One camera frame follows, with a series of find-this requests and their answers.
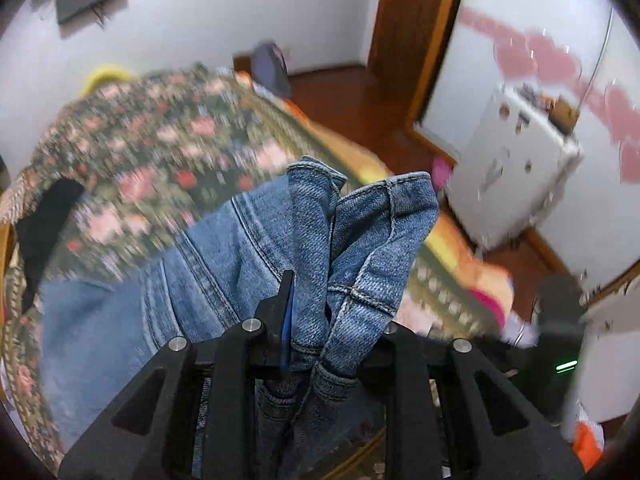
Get white speckled panel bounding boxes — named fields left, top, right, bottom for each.
left=560, top=285, right=640, bottom=428

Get blue denim pants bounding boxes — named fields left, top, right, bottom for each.
left=40, top=156, right=440, bottom=480

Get orange garment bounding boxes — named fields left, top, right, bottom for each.
left=572, top=422, right=607, bottom=473

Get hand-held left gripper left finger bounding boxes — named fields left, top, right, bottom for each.
left=59, top=270, right=296, bottom=480

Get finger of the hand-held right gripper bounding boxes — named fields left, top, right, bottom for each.
left=480, top=331, right=543, bottom=362

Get brown item on fridge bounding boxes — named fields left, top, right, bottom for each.
left=547, top=97, right=579, bottom=134

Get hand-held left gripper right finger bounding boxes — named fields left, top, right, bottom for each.
left=356, top=322, right=586, bottom=480

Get black cloth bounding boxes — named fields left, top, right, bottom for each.
left=15, top=177, right=87, bottom=307

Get white bedside cabinet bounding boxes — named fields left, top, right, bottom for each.
left=444, top=84, right=585, bottom=252

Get magenta cloth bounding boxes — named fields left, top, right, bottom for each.
left=472, top=284, right=512, bottom=328

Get floral bedspread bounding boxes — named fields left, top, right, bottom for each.
left=0, top=62, right=506, bottom=480

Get pink floor item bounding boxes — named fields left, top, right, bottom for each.
left=431, top=157, right=455, bottom=192

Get purple backpack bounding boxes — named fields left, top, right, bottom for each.
left=250, top=40, right=294, bottom=100

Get wooden door frame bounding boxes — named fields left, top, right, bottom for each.
left=367, top=0, right=472, bottom=153

